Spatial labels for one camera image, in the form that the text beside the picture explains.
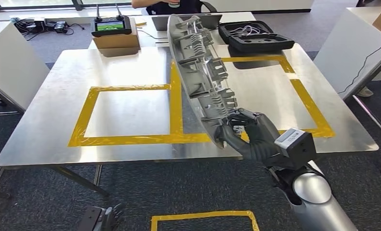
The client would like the white desk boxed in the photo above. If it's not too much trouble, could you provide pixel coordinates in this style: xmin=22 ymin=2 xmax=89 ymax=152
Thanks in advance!
xmin=88 ymin=12 xmax=257 ymax=51

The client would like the black foam-lined open case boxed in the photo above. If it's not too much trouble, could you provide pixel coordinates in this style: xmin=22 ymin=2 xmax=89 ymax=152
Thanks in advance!
xmin=218 ymin=20 xmax=296 ymax=53

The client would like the steel table with white panel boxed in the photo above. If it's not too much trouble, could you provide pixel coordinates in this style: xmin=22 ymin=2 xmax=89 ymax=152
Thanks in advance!
xmin=313 ymin=6 xmax=381 ymax=146
xmin=0 ymin=21 xmax=51 ymax=117

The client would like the large yellow table tape frame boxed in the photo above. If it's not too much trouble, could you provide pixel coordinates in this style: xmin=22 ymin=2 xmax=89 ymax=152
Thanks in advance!
xmin=169 ymin=55 xmax=336 ymax=144

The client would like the person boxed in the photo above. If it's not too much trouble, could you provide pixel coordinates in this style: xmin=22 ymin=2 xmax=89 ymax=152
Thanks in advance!
xmin=131 ymin=0 xmax=204 ymax=16
xmin=355 ymin=0 xmax=375 ymax=98

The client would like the black adapters and cables pile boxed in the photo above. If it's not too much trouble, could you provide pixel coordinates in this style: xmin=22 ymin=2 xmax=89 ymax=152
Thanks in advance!
xmin=9 ymin=16 xmax=86 ymax=42

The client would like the black remote controller with screen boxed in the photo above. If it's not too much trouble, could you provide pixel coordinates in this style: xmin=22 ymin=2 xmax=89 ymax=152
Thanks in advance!
xmin=91 ymin=3 xmax=133 ymax=38

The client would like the small yellow table tape frame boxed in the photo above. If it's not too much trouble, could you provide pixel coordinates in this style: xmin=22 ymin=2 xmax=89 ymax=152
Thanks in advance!
xmin=67 ymin=83 xmax=179 ymax=148

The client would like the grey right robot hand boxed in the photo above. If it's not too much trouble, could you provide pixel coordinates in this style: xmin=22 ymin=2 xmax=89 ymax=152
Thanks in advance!
xmin=214 ymin=108 xmax=281 ymax=154

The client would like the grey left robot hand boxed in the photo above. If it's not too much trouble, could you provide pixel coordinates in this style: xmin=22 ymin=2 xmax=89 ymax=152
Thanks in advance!
xmin=101 ymin=203 xmax=126 ymax=231

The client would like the thin black cable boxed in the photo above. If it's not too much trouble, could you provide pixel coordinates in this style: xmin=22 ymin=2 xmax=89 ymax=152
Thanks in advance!
xmin=336 ymin=41 xmax=381 ymax=95

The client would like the steel workbench table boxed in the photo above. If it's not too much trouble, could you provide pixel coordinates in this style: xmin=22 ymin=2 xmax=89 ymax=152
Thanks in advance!
xmin=0 ymin=43 xmax=380 ymax=199

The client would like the black laptop cable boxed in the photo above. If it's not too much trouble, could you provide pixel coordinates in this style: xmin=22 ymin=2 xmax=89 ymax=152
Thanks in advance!
xmin=136 ymin=30 xmax=169 ymax=41

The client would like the yellow floor tape square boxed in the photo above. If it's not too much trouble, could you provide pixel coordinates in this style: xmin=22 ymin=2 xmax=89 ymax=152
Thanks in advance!
xmin=150 ymin=210 xmax=261 ymax=231

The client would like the grey laptop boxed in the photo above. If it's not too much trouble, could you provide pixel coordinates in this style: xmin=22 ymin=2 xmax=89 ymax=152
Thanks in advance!
xmin=151 ymin=13 xmax=223 ymax=32

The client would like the silver plastic wheel hubcap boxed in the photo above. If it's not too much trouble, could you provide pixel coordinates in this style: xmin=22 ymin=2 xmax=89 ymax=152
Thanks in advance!
xmin=166 ymin=14 xmax=243 ymax=150

